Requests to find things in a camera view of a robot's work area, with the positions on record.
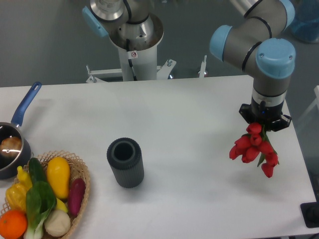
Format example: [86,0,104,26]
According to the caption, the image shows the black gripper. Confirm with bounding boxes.
[239,96,292,132]

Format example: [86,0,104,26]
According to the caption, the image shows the red tulip bouquet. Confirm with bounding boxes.
[229,122,279,178]

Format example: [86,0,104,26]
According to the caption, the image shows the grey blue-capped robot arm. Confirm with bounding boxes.
[82,0,296,131]

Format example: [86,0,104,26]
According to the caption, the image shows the blue bin background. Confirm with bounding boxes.
[290,0,319,43]

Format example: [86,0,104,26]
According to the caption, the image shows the black device at edge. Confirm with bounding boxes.
[300,202,319,228]

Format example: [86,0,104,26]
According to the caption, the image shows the dark grey ribbed vase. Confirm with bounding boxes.
[107,137,144,188]

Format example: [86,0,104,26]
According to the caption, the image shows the purple eggplant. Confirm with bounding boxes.
[68,178,86,216]

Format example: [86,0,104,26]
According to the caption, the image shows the yellow squash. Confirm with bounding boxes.
[46,157,70,200]

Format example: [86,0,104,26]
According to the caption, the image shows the yellow banana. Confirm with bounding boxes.
[55,198,68,213]

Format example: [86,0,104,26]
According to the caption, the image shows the green cucumber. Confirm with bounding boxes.
[28,157,47,185]

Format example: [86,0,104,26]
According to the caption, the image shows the green bok choy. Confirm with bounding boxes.
[23,181,56,239]

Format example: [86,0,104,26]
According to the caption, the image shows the small yellow pepper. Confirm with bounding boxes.
[17,166,32,190]

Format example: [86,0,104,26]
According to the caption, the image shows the yellow bell pepper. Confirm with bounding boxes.
[5,183,27,212]

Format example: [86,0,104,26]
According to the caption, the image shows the orange fruit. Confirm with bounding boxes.
[0,210,27,239]

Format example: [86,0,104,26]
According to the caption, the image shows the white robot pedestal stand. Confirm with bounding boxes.
[85,13,209,84]

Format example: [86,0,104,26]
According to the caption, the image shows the black cable on pedestal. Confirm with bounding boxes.
[126,38,138,81]

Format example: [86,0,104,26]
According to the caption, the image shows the blue-handled saucepan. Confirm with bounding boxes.
[0,82,42,180]

